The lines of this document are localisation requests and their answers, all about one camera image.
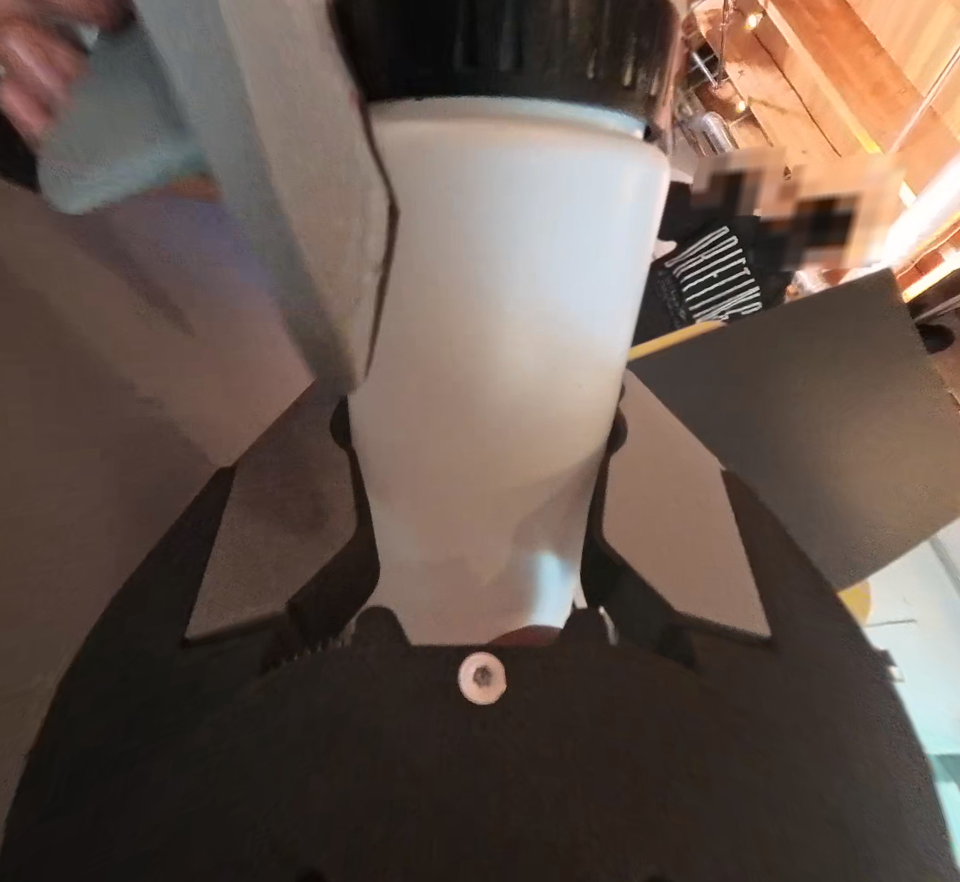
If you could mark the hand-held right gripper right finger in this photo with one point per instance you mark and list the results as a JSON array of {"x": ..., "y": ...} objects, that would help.
[{"x": 675, "y": 522}]

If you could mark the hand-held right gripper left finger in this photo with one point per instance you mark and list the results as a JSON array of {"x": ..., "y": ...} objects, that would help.
[{"x": 277, "y": 522}]

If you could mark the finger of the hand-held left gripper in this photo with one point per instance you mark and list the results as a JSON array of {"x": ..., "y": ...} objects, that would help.
[{"x": 300, "y": 184}]

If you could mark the person's left hand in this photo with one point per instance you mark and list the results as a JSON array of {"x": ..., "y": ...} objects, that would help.
[{"x": 37, "y": 11}]

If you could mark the black wooden book stand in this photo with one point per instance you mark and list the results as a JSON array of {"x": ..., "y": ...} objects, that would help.
[{"x": 825, "y": 432}]

